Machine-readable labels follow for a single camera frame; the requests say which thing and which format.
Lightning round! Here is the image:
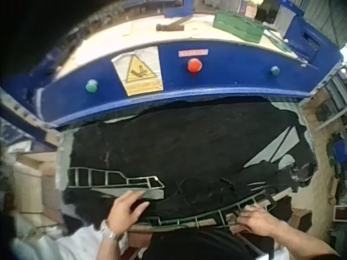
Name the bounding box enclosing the person's left hand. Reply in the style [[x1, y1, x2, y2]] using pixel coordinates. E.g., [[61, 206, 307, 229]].
[[106, 190, 150, 236]]

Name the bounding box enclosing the person's right hand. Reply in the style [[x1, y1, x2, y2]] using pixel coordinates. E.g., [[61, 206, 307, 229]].
[[236, 206, 284, 238]]

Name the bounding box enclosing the green cutting die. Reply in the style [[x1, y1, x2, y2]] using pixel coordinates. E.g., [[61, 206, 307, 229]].
[[147, 189, 278, 230]]

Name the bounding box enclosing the black leather sheet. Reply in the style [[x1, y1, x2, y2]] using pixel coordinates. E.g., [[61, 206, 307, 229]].
[[62, 96, 318, 225]]

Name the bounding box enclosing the brown wooden box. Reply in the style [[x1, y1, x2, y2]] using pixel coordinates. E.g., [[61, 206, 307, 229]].
[[292, 207, 313, 231]]

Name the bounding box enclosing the cluttered metal shelf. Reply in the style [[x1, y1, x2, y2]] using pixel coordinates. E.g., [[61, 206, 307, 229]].
[[311, 63, 347, 217]]

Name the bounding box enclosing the silver wristwatch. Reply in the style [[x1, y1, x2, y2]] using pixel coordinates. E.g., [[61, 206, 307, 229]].
[[99, 218, 125, 242]]

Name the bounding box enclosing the bare metal cutting die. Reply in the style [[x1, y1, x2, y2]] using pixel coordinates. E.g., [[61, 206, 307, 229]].
[[66, 167, 165, 191]]

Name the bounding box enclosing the blue press machine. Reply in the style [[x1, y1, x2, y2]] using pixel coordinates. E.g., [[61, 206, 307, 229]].
[[5, 0, 347, 131]]

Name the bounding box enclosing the red push button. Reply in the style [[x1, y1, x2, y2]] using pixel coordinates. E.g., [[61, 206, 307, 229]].
[[187, 57, 203, 74]]

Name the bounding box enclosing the pink label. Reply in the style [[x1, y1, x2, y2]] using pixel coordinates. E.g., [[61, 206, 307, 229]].
[[178, 49, 209, 57]]

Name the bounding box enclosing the white plastic bag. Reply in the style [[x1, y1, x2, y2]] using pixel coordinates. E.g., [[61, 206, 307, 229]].
[[16, 224, 130, 260]]

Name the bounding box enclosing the yellow warning label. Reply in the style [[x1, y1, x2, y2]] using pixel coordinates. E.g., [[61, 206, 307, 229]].
[[112, 45, 164, 97]]

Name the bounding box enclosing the green plastic crate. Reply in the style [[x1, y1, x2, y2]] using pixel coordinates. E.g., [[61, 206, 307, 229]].
[[212, 10, 265, 44]]

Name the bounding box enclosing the large green push button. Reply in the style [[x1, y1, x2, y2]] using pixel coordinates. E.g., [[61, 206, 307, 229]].
[[85, 79, 98, 94]]

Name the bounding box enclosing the dark hammer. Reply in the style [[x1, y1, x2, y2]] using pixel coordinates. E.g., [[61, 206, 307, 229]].
[[155, 23, 185, 32]]

